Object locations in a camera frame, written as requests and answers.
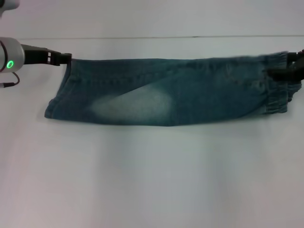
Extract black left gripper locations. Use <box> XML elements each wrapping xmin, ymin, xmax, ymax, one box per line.
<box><xmin>20</xmin><ymin>44</ymin><xmax>72</xmax><ymax>66</ymax></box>

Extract blue denim shorts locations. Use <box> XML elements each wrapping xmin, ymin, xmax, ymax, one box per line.
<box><xmin>44</xmin><ymin>51</ymin><xmax>304</xmax><ymax>127</ymax></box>

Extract dark left arm cable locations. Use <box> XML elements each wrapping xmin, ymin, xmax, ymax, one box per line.
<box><xmin>0</xmin><ymin>72</ymin><xmax>21</xmax><ymax>89</ymax></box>

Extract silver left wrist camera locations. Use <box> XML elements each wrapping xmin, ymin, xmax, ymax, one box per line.
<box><xmin>0</xmin><ymin>0</ymin><xmax>20</xmax><ymax>18</ymax></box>

